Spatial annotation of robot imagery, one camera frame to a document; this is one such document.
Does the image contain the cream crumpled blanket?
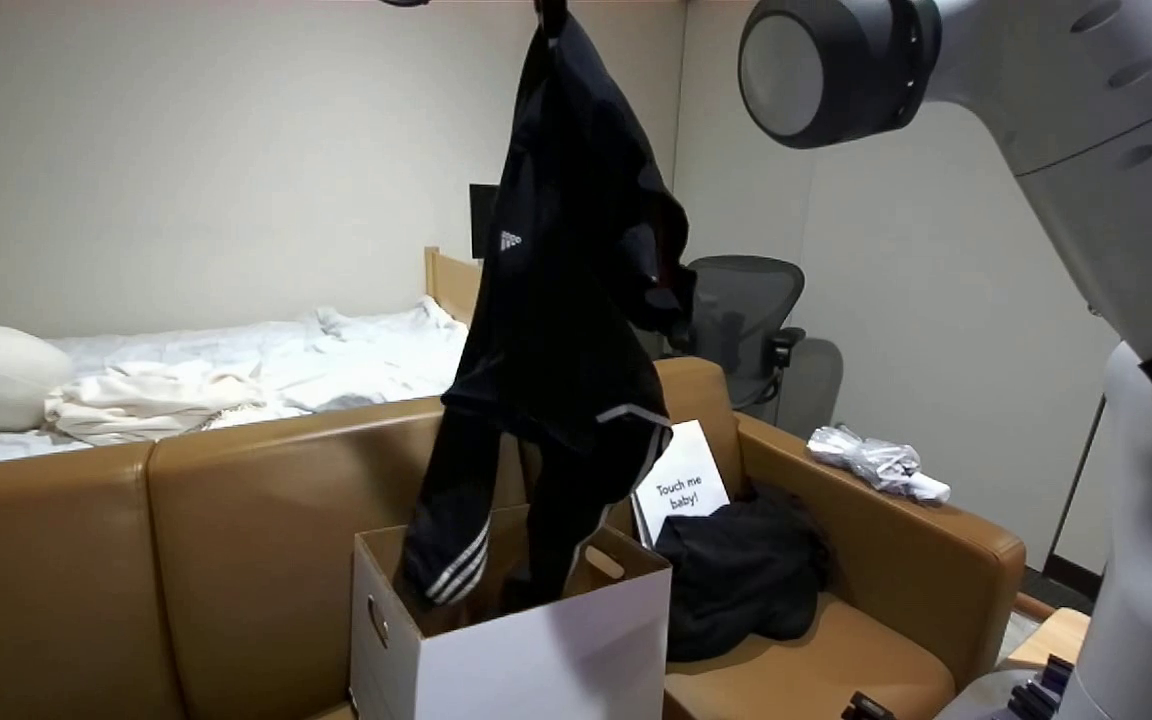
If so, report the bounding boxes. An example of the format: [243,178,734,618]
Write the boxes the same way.
[42,358,276,449]

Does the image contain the crumpled white cloth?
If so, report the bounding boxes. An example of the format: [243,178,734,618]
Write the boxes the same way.
[804,421,956,508]

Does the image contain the white bed sheets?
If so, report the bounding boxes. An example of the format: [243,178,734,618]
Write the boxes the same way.
[0,293,474,481]

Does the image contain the white paper sign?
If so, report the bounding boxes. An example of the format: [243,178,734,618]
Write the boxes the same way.
[628,416,736,548]

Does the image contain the small wooden table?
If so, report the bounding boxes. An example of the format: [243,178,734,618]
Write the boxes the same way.
[1001,603,1095,672]

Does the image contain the black mesh office chair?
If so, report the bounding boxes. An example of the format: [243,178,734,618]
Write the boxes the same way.
[661,252,809,416]

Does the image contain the thin black pole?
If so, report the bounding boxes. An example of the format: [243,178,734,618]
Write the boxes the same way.
[1042,395,1114,567]

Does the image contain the small black sofa item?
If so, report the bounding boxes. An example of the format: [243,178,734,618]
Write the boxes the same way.
[841,690,901,720]

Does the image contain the black striped track cloth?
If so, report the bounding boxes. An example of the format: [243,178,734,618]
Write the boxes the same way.
[393,0,703,621]

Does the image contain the brown leather sofa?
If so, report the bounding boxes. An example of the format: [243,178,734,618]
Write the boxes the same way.
[0,354,1031,720]

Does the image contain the black computer monitor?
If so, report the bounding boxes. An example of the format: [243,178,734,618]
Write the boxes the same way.
[466,181,506,266]

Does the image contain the white cardboard box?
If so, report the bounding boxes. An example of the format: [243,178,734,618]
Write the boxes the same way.
[346,517,677,720]

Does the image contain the plain black cloth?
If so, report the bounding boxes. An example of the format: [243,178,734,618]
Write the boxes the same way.
[652,489,838,667]

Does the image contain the wooden bed frame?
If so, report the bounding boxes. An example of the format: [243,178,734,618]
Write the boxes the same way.
[420,243,488,329]

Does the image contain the grey office chair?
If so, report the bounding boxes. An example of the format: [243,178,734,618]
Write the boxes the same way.
[765,334,850,443]

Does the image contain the small dark object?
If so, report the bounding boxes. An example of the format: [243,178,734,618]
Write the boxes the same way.
[1006,658,1075,720]

